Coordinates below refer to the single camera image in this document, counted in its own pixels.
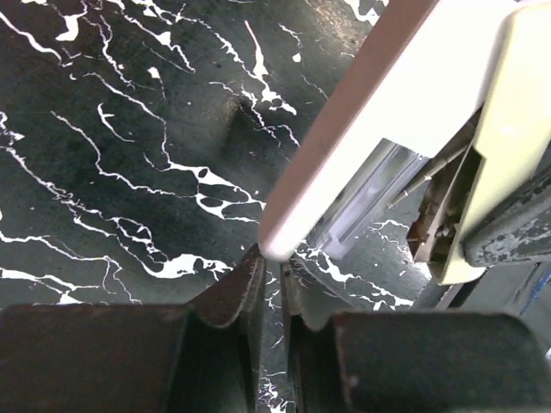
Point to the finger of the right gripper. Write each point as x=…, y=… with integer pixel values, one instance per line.
x=516, y=230

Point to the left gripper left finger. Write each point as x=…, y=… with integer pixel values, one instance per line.
x=202, y=356

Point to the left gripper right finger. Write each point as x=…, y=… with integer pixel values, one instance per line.
x=342, y=359

